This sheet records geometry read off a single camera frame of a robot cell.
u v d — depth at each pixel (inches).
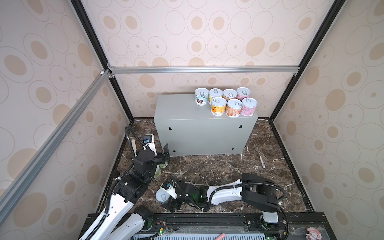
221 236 27.3
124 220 18.3
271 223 24.6
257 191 19.9
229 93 29.9
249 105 28.1
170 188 26.5
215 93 30.6
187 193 23.4
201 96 29.8
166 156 25.3
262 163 37.2
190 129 31.0
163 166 36.2
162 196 30.1
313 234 27.0
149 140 22.6
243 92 30.2
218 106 28.2
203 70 36.1
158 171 33.9
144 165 19.2
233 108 27.2
